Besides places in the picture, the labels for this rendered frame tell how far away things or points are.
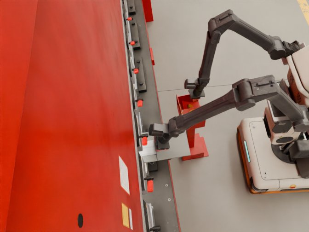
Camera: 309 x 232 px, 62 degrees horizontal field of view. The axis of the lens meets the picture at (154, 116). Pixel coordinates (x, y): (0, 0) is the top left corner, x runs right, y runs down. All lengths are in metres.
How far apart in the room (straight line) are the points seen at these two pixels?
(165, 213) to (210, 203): 0.95
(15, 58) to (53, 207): 0.16
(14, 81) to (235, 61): 2.93
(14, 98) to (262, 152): 2.14
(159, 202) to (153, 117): 0.54
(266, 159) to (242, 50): 1.43
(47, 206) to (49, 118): 0.10
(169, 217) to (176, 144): 0.39
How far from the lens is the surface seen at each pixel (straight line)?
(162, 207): 1.48
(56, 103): 0.35
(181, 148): 1.43
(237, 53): 3.18
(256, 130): 2.34
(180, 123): 1.16
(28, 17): 0.29
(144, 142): 1.12
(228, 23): 1.29
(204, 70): 1.52
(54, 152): 0.32
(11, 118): 0.22
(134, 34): 2.11
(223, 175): 2.44
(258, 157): 2.25
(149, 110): 1.70
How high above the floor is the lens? 2.33
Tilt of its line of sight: 61 degrees down
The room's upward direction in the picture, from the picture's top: 14 degrees counter-clockwise
